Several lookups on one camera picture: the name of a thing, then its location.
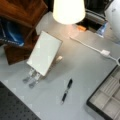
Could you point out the black pen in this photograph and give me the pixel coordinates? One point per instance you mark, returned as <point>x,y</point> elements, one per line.
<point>66,91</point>

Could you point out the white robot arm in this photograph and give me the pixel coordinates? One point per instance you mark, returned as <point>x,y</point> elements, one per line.
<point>69,12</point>

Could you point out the white spiral notebook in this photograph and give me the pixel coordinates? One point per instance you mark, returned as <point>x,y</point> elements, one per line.
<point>44,53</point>

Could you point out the metal binder clip stand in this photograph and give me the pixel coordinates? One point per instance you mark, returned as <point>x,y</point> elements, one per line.
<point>33,77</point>

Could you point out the small orange object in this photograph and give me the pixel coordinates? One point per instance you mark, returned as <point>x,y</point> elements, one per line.
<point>82,28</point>

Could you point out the black tray with blue edge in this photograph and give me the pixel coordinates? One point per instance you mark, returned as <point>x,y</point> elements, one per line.
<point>94,22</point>

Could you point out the blue book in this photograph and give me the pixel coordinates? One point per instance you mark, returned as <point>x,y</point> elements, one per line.
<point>10,33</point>

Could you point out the brown wooden shelf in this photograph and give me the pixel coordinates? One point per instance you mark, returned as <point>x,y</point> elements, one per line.
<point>27,14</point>

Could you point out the black and silver drawer box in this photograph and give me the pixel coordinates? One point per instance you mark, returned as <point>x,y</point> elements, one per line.
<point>105,100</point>

